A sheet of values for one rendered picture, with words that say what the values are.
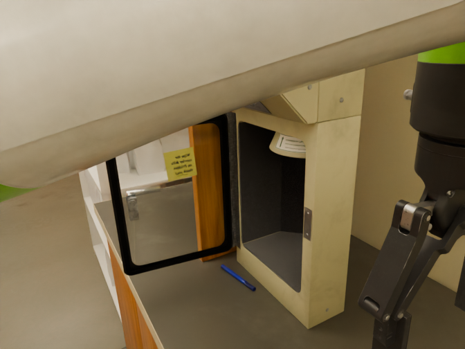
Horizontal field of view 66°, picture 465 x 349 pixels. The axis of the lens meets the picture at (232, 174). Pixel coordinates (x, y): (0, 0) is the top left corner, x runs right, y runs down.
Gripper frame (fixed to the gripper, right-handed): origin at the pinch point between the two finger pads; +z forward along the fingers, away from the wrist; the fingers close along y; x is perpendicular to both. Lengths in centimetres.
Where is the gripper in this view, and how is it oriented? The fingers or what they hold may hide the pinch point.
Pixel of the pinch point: (432, 328)
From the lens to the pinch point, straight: 44.5
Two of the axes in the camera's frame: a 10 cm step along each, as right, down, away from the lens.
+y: -8.7, 2.0, -4.4
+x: 4.8, 2.9, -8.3
